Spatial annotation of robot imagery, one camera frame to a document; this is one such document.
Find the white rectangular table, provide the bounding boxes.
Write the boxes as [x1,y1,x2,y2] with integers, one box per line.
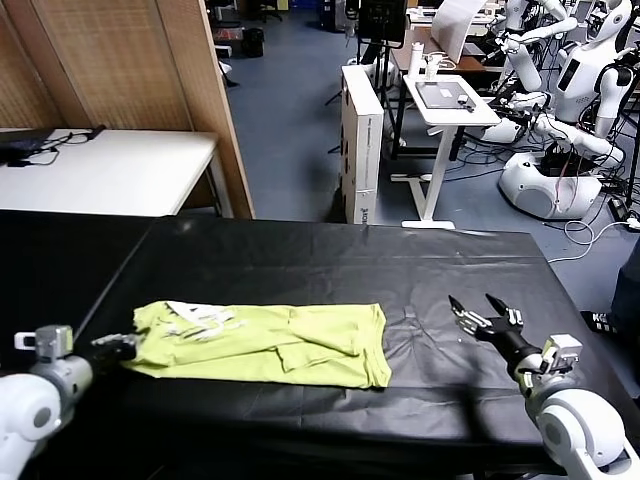
[0,128,235,219]

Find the tall white cardboard box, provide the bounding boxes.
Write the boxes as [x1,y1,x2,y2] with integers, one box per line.
[340,64,386,226]

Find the gray laptop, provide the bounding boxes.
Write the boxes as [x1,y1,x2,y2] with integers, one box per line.
[414,80,475,109]

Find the black monitor on stand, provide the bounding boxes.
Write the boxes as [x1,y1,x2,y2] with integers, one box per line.
[324,0,409,161]

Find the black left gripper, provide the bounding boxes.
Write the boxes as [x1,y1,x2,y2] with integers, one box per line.
[89,333,139,375]

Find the black cable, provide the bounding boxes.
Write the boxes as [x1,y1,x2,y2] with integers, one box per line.
[7,131,97,169]

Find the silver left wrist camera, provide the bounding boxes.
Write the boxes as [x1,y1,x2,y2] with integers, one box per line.
[13,324,75,360]

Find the yellow-green t-shirt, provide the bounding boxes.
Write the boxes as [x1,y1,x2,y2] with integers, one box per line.
[121,299,392,390]

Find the black sneaker white stripes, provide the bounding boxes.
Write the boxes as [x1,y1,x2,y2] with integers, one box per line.
[579,309,622,334]

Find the black table cover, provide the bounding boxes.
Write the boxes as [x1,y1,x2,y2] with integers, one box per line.
[29,215,631,471]
[0,207,156,374]

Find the leg in dark jeans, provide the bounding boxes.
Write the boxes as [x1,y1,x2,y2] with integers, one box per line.
[610,253,640,327]

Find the black trash bin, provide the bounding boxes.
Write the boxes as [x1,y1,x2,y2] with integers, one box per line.
[243,26,266,58]

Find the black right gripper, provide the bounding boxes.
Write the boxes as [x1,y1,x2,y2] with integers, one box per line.
[448,293,545,384]

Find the wooden partition screen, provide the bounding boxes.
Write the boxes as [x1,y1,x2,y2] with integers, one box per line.
[0,0,257,220]

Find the white standing desk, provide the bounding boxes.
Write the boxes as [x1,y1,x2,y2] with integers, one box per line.
[390,74,502,231]

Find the white cable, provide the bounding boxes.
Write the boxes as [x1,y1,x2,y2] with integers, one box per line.
[547,215,640,264]

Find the white curved panel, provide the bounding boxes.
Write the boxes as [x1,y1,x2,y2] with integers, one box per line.
[430,0,485,64]

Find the white humanoid robot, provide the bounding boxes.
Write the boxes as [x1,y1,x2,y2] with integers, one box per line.
[479,0,579,144]
[497,0,640,221]

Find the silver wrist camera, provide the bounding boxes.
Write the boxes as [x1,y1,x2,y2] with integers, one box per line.
[542,334,584,374]
[13,324,75,360]

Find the black laptop on table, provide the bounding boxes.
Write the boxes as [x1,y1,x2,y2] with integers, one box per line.
[0,128,57,155]

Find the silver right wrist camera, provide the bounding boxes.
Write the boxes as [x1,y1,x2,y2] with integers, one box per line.
[542,334,584,374]

